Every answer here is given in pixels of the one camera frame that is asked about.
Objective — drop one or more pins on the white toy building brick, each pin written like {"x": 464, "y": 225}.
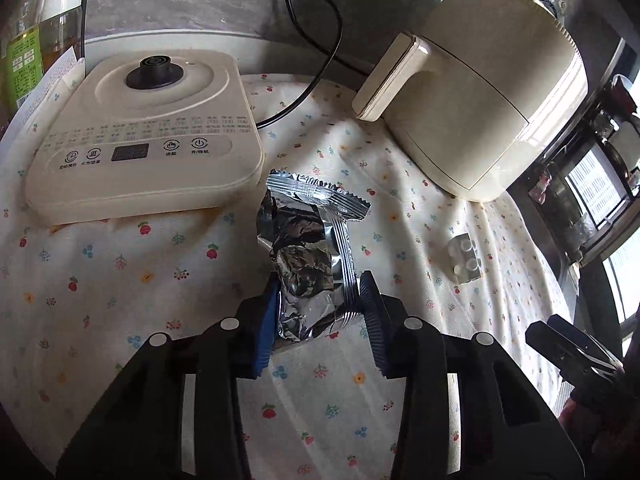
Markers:
{"x": 465, "y": 257}

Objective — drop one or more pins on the cream air fryer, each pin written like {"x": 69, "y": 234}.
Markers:
{"x": 490, "y": 90}

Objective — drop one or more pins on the green label oil bottle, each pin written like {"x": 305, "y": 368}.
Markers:
{"x": 35, "y": 35}

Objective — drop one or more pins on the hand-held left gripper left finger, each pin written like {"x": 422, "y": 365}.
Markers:
{"x": 265, "y": 325}

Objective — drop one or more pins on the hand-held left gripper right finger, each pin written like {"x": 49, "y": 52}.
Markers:
{"x": 374, "y": 325}

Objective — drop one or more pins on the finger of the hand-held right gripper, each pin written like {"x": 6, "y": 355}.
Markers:
{"x": 565, "y": 355}
{"x": 590, "y": 342}

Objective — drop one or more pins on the floral tablecloth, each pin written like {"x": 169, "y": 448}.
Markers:
{"x": 150, "y": 260}

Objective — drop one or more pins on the silver foil wrapper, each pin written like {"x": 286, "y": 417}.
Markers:
{"x": 305, "y": 255}

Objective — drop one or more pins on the window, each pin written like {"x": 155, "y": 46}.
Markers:
{"x": 597, "y": 185}

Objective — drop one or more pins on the cream kettle base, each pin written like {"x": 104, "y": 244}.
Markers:
{"x": 145, "y": 140}

